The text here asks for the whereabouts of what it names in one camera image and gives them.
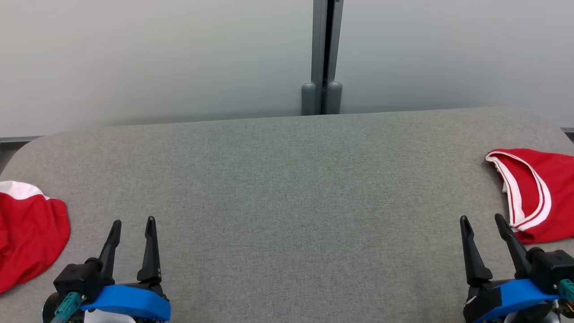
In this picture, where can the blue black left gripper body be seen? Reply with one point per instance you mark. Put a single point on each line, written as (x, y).
(130, 300)

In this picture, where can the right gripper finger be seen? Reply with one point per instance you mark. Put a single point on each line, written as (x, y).
(475, 262)
(515, 249)

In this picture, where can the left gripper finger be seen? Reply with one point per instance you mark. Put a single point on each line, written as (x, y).
(111, 251)
(151, 260)

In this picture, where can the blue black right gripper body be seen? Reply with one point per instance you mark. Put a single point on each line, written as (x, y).
(515, 294)

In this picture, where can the red shirt white sleeves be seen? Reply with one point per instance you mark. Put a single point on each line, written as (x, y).
(556, 188)
(31, 237)

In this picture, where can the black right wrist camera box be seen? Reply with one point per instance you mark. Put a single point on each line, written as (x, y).
(554, 269)

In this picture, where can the grey cylindrical post cap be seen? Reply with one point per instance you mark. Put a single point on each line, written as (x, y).
(334, 98)
(308, 98)

